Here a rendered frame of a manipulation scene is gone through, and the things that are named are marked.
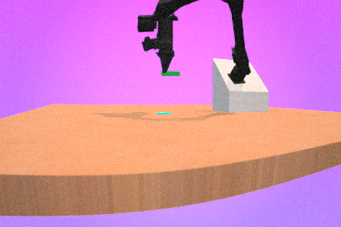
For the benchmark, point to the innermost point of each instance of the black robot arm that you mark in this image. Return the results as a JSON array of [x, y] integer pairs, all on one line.
[[164, 14]]

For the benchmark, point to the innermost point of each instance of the green rectangular post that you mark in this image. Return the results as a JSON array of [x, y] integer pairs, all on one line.
[[171, 73]]

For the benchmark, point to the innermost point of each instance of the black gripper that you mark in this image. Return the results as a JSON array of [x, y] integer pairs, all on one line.
[[165, 46]]

